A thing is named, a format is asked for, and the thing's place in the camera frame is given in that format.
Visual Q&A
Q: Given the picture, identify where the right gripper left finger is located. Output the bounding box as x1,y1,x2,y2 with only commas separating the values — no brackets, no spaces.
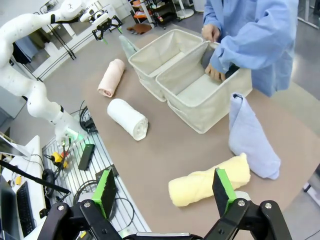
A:
38,166,131,240

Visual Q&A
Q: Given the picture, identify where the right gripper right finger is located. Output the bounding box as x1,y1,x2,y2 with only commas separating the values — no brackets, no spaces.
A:
202,166,293,240

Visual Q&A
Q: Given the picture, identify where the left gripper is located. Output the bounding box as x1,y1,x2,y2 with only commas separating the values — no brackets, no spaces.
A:
87,10,124,46

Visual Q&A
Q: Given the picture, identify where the yellow towel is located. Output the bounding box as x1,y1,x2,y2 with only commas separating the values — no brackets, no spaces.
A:
167,152,252,208

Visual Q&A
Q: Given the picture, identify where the beige fabric storage bin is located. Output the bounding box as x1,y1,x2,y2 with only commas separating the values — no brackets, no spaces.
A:
155,41,253,135
127,28,205,103

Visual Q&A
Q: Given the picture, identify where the person's right forearm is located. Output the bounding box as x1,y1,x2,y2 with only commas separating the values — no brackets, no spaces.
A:
202,0,226,29

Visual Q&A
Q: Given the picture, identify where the person's left forearm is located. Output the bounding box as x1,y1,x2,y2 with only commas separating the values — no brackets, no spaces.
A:
209,34,288,72

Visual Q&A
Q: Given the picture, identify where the person's right hand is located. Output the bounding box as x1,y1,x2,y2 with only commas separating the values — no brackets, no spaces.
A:
201,23,221,43

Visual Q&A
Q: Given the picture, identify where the person's left hand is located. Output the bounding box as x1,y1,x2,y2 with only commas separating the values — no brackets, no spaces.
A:
204,62,227,82

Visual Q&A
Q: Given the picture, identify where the brown object on floor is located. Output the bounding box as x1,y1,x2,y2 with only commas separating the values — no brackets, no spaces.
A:
126,23,153,35

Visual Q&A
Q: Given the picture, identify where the aluminium mounting plate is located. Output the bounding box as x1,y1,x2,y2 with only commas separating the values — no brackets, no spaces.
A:
42,129,152,235

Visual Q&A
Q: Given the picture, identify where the black power brick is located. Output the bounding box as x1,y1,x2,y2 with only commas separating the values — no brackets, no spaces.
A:
77,143,96,171

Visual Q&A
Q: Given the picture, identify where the pink rolled towel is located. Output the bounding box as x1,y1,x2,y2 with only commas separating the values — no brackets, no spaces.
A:
97,58,126,99

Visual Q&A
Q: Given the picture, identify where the yellow plug connector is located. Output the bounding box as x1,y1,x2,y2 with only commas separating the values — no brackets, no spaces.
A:
51,152,69,169

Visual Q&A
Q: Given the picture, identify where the blue cone-folded towel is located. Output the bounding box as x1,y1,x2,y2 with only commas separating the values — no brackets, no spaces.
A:
228,92,282,180

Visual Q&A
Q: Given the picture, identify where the black wheeled cart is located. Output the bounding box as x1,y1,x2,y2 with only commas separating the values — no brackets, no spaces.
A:
149,0,194,26

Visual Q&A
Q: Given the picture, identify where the long black rod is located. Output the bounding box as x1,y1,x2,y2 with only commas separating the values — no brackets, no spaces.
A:
0,159,71,195

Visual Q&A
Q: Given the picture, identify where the white rolled towel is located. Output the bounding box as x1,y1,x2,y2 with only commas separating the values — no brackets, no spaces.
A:
106,98,149,142

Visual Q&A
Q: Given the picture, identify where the white side desk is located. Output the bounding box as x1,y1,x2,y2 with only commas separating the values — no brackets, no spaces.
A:
0,134,50,238

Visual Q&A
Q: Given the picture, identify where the black keyboard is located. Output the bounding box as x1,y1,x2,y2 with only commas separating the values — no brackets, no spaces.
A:
16,181,36,237

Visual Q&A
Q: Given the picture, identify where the person in blue shirt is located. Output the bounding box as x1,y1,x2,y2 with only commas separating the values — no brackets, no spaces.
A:
202,0,300,98

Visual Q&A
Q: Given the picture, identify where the coiled black cable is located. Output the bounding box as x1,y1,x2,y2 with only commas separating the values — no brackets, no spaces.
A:
72,179,136,227

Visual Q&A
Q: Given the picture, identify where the black metal rack frame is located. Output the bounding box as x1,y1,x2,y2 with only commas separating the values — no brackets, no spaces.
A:
37,0,77,81

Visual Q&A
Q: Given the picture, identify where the black cable bundle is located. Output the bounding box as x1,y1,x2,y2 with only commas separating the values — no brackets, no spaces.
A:
79,99,99,134

